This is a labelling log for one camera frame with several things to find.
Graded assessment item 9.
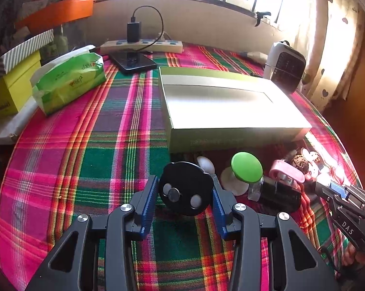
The pink clip device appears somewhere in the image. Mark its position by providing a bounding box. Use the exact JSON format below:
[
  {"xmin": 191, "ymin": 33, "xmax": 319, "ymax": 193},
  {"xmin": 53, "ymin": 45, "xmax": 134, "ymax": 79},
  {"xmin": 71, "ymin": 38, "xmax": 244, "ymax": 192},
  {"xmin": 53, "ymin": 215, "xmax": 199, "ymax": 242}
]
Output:
[
  {"xmin": 269, "ymin": 160, "xmax": 305, "ymax": 188},
  {"xmin": 300, "ymin": 148, "xmax": 325, "ymax": 181}
]

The white power strip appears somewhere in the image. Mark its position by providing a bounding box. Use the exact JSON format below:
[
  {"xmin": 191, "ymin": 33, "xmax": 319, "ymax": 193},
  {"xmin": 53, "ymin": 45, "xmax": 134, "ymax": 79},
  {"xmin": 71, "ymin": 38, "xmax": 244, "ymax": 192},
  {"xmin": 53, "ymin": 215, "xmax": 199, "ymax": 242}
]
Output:
[{"xmin": 100, "ymin": 40, "xmax": 183, "ymax": 55}]

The heart-patterned curtain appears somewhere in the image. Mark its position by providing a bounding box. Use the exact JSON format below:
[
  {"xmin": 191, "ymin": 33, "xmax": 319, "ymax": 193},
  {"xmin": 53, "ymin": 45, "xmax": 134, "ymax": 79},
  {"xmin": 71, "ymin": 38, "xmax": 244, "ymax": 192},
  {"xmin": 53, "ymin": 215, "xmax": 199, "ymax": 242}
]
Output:
[{"xmin": 302, "ymin": 0, "xmax": 365, "ymax": 112}]

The black window handle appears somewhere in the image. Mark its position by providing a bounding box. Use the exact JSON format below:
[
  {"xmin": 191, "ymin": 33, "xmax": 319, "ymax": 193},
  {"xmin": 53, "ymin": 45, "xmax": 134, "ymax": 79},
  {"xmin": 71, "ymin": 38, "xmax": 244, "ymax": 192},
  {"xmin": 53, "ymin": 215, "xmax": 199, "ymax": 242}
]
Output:
[{"xmin": 255, "ymin": 11, "xmax": 271, "ymax": 27}]

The plaid tablecloth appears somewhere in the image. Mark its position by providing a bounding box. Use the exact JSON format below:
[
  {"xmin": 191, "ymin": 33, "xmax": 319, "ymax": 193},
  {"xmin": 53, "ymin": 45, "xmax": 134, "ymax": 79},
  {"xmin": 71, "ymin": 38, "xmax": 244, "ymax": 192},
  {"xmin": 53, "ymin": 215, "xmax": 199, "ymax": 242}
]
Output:
[{"xmin": 0, "ymin": 44, "xmax": 362, "ymax": 290}]

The black rectangular flashlight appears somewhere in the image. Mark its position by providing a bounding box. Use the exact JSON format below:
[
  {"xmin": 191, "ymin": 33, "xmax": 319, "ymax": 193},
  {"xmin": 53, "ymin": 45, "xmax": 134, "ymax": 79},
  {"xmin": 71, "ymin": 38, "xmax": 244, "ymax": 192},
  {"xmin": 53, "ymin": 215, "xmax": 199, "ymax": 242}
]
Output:
[{"xmin": 247, "ymin": 176, "xmax": 302, "ymax": 213}]

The white mushroom-shaped knob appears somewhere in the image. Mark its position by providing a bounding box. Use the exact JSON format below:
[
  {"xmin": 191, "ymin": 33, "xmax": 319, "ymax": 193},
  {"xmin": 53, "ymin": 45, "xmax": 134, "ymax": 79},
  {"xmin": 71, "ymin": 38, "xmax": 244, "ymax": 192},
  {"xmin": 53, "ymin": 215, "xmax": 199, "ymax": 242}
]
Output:
[{"xmin": 220, "ymin": 167, "xmax": 249, "ymax": 196}]

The black charger with cable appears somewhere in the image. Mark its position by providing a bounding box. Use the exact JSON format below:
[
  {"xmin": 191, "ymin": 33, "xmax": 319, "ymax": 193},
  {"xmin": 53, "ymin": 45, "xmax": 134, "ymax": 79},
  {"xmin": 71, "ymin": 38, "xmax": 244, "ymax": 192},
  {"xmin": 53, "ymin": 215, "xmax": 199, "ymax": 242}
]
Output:
[{"xmin": 127, "ymin": 5, "xmax": 164, "ymax": 52}]

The white black mini heater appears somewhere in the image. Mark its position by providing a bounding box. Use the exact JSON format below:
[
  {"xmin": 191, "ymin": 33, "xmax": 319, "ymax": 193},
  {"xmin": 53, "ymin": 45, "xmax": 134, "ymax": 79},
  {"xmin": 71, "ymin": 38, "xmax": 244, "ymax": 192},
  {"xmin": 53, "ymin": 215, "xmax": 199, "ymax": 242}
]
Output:
[{"xmin": 263, "ymin": 40, "xmax": 306, "ymax": 94}]

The brown walnut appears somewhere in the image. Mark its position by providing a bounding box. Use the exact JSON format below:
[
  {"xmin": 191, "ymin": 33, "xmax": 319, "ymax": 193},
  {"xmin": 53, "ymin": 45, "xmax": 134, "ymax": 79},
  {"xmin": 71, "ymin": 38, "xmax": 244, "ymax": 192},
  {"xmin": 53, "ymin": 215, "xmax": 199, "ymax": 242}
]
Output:
[{"xmin": 291, "ymin": 154, "xmax": 309, "ymax": 174}]

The green tissue pack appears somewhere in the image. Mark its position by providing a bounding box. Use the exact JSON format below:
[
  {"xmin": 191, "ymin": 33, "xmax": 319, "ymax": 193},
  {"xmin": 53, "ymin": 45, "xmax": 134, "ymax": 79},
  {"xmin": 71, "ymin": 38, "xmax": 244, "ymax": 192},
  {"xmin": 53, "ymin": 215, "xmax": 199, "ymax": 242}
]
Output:
[{"xmin": 31, "ymin": 45, "xmax": 106, "ymax": 116}]

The black round disc holder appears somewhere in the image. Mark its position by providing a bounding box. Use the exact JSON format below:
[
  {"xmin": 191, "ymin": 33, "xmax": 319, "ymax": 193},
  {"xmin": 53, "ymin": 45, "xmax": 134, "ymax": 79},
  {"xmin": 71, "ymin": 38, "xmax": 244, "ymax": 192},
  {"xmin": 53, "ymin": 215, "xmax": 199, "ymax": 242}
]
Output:
[{"xmin": 158, "ymin": 162, "xmax": 214, "ymax": 216}]

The yellow box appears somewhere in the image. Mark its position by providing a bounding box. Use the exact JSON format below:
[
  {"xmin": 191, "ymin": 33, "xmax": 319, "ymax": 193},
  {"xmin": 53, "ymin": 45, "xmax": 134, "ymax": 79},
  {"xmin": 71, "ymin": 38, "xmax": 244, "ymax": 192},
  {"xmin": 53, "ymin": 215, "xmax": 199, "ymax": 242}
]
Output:
[{"xmin": 0, "ymin": 51, "xmax": 41, "ymax": 118}]

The striped grey box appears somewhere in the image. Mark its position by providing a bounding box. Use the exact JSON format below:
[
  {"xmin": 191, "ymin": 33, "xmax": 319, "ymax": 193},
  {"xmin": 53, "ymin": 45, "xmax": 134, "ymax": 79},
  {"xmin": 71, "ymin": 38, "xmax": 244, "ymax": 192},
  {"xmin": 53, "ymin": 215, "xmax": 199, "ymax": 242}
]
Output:
[{"xmin": 0, "ymin": 29, "xmax": 53, "ymax": 78}]

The black smartphone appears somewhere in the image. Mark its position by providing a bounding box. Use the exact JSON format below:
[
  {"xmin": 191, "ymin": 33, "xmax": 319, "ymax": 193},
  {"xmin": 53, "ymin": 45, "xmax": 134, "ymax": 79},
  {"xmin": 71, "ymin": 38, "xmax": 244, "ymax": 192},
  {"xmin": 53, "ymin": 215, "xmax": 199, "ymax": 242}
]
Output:
[{"xmin": 108, "ymin": 52, "xmax": 158, "ymax": 75}]

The orange tray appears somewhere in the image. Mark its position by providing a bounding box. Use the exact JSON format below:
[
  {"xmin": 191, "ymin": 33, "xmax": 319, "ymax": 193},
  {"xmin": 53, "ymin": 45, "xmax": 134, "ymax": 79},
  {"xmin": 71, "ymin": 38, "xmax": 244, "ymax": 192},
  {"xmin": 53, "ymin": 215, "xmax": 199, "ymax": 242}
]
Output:
[{"xmin": 15, "ymin": 0, "xmax": 94, "ymax": 34}]

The green-lined cardboard box tray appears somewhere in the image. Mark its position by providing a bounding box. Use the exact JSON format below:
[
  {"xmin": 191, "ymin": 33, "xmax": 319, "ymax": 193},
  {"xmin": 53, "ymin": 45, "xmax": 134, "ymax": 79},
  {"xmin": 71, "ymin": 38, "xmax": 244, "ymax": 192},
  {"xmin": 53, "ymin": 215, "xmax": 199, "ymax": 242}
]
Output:
[{"xmin": 159, "ymin": 66, "xmax": 312, "ymax": 153}]

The green mushroom-shaped knob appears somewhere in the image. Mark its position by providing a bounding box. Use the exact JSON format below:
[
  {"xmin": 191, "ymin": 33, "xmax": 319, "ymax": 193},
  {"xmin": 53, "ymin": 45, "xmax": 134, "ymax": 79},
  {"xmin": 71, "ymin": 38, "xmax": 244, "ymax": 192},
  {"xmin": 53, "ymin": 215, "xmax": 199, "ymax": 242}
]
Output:
[{"xmin": 231, "ymin": 152, "xmax": 263, "ymax": 183}]

